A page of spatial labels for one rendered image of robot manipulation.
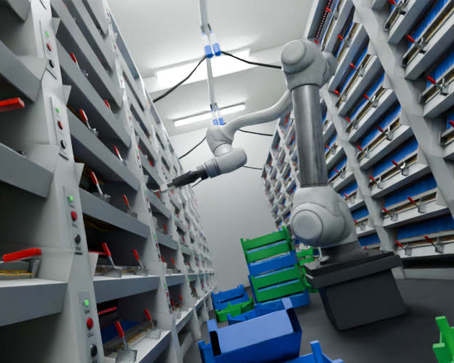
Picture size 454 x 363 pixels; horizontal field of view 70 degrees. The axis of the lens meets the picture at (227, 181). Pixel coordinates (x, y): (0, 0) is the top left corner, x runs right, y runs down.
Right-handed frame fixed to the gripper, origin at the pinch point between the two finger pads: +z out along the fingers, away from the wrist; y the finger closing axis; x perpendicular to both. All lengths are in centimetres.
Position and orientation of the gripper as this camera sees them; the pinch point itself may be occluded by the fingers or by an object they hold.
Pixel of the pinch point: (167, 186)
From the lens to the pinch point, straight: 159.5
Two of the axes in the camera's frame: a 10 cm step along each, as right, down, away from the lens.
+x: -3.9, -8.8, 2.5
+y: 0.1, 2.7, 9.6
